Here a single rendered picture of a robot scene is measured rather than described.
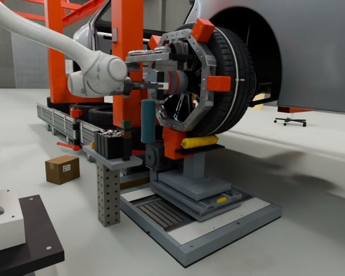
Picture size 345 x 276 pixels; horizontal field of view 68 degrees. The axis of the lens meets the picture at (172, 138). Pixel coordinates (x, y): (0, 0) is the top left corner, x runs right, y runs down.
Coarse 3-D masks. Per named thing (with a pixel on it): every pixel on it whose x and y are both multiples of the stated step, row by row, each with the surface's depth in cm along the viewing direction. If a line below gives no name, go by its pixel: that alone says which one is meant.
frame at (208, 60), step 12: (168, 36) 145; (180, 36) 137; (192, 36) 130; (204, 48) 130; (204, 60) 124; (204, 72) 126; (204, 84) 127; (156, 96) 168; (204, 96) 127; (156, 108) 163; (204, 108) 130; (168, 120) 155; (192, 120) 136
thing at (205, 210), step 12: (156, 180) 182; (156, 192) 177; (168, 192) 165; (180, 192) 164; (228, 192) 162; (180, 204) 156; (192, 204) 147; (204, 204) 148; (216, 204) 149; (228, 204) 156; (240, 204) 164; (192, 216) 148; (204, 216) 145
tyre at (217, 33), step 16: (224, 32) 137; (224, 48) 127; (240, 48) 135; (224, 64) 126; (240, 64) 131; (240, 80) 132; (224, 96) 129; (240, 96) 135; (208, 112) 138; (224, 112) 134; (240, 112) 144; (208, 128) 140; (224, 128) 150
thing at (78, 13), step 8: (0, 0) 751; (24, 0) 830; (32, 0) 836; (40, 0) 849; (64, 0) 1158; (96, 0) 794; (104, 0) 761; (64, 8) 1164; (72, 8) 912; (80, 8) 895; (88, 8) 864; (96, 8) 801; (24, 16) 1079; (32, 16) 1096; (40, 16) 1113; (64, 16) 1152; (72, 16) 998; (80, 16) 917; (64, 24) 1062
